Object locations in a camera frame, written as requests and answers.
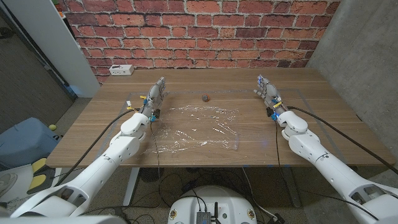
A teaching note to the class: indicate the white upright panel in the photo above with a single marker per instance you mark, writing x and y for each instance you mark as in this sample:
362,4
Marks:
53,40

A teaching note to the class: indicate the grey electronics box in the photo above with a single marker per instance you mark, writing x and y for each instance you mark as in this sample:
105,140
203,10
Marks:
203,218

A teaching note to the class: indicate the clear plastic wrap sheet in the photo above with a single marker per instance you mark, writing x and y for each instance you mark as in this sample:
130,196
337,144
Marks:
199,130

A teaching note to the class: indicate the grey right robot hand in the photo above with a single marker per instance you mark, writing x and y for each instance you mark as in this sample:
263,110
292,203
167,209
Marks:
271,93

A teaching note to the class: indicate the blue plastic bin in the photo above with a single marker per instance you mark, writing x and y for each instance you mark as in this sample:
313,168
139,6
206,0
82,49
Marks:
21,143

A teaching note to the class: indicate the metal table leg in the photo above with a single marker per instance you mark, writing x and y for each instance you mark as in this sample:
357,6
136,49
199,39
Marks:
292,189
130,186

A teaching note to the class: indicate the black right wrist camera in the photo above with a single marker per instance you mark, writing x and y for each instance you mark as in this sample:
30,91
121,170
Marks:
270,112

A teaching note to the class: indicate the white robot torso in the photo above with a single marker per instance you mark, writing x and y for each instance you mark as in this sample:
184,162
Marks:
224,202

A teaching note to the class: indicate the small red grey item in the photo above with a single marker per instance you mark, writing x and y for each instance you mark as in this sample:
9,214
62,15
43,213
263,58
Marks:
205,98

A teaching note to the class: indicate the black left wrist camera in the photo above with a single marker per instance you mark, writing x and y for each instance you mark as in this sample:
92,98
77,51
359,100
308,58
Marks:
156,113

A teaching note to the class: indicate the black floor fan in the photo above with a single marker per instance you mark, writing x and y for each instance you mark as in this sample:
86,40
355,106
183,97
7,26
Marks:
150,174

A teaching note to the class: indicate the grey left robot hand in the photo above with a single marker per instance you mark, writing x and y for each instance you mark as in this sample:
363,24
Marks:
154,96

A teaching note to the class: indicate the yellow black foot pedal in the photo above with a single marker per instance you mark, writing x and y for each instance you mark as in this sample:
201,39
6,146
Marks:
38,182

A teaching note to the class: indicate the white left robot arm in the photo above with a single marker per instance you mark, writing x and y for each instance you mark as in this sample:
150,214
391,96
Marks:
118,149

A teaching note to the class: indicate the brick print backdrop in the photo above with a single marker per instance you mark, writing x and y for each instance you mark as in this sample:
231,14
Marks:
199,31

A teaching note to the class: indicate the white sneaker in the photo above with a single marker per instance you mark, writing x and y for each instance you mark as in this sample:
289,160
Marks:
7,183

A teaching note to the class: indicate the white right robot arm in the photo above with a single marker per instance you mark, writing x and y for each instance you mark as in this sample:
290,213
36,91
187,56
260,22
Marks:
311,146

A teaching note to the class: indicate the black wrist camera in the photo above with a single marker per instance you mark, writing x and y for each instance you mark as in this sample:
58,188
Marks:
156,113
270,112

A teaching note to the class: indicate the small yellow-green ball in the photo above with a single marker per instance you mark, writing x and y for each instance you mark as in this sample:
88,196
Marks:
52,127

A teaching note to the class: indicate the white power strip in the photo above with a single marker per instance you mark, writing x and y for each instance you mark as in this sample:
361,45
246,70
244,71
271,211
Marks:
121,70

